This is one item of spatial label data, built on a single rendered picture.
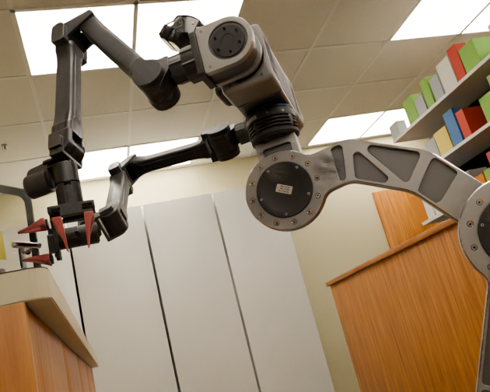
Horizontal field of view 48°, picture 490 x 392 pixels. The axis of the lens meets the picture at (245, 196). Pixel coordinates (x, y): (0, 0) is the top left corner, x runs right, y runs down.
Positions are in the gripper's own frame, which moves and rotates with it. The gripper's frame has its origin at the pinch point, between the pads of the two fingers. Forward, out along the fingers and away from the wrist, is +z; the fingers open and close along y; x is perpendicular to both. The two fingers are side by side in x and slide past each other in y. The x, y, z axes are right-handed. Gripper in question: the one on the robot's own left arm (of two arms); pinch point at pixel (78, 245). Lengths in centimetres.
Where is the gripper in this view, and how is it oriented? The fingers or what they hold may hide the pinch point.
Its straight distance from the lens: 129.2
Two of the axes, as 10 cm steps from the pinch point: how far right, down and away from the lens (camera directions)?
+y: -9.5, 1.6, -2.8
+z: 2.4, 9.3, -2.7
